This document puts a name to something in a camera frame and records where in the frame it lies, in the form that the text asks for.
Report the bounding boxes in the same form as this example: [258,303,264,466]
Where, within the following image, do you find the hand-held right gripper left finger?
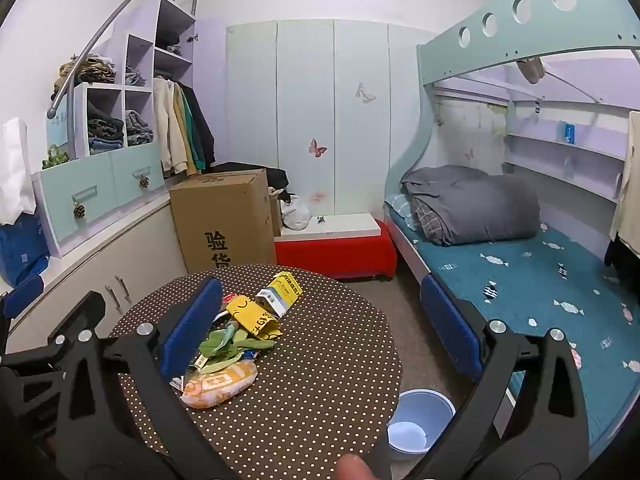
[64,277,224,480]

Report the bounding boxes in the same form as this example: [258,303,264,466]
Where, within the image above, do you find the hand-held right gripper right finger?
[419,273,592,480]

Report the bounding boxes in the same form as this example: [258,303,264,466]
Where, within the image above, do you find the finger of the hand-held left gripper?
[0,274,46,332]
[47,290,107,350]

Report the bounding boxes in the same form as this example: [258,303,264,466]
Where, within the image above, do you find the green wrapper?
[199,326,277,361]

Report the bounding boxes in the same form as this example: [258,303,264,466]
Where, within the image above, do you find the yellow smiley face packet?
[225,296,284,344]

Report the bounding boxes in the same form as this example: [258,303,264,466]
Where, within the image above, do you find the orange snack packet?
[181,361,259,409]

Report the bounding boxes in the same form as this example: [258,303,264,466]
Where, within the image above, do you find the yellow and white carton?
[257,271,304,319]

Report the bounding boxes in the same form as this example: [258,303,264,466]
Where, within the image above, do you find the light blue plastic basin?
[387,389,457,463]

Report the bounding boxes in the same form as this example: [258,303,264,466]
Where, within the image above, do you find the person's right hand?
[334,454,377,480]

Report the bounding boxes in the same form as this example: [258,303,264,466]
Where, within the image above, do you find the white floor cabinet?
[0,192,189,357]

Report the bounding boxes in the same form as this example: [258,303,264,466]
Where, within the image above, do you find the blue fabric bag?
[0,212,51,289]

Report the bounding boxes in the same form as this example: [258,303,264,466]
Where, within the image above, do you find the large cardboard box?
[169,169,277,275]

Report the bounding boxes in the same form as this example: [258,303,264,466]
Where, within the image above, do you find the grey quilt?
[400,165,542,247]

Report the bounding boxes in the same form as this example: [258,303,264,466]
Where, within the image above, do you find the white plastic bag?
[0,117,38,227]

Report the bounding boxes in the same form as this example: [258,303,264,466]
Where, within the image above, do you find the blue plaid pillow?
[386,194,422,232]

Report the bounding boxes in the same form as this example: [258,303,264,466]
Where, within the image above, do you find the light blue drawer unit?
[31,141,167,259]

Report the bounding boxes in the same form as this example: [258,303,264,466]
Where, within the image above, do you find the round brown dotted table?
[107,265,403,472]

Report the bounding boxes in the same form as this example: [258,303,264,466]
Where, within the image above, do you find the red ottoman with white top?
[274,212,399,281]

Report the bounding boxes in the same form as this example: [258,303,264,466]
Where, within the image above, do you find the green ornament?
[42,143,70,170]

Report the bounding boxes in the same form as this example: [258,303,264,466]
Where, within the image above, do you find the white crumpled bag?
[279,192,312,231]

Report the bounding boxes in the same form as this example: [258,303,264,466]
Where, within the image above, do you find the black clothes pile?
[210,161,291,202]

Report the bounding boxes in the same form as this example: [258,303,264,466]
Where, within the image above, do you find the dark folded jeans pile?
[87,102,125,154]

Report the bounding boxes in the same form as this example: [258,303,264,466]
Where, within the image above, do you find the black hanging garment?
[603,231,640,273]

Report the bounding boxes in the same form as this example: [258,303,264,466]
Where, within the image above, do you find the grey folded clothes pile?
[125,110,154,147]

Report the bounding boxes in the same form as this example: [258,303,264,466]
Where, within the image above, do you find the green jacket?
[181,91,206,173]

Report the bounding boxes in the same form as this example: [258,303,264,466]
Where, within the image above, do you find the black coat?
[181,82,217,171]

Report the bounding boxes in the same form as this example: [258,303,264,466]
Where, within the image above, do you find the cream jacket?
[152,77,190,177]

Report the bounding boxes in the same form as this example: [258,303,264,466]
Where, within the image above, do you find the cream hanging garment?
[608,110,640,241]

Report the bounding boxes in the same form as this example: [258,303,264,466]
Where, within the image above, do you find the olive folded clothes pile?
[51,56,117,102]

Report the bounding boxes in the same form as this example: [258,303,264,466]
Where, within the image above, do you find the white open shelf unit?
[70,0,197,161]

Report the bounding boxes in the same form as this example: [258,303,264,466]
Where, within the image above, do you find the brown hanging bag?
[517,57,544,84]

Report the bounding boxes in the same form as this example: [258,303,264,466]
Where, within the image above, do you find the white wardrobe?
[225,19,439,222]

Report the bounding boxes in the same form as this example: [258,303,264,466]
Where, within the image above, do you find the grey metal handrail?
[46,0,204,121]

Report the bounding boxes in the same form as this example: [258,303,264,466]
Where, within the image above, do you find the purple and white wall shelves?
[502,99,632,202]

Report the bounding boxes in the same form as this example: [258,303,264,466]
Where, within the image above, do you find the light blue bunk bed frame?
[382,0,640,461]

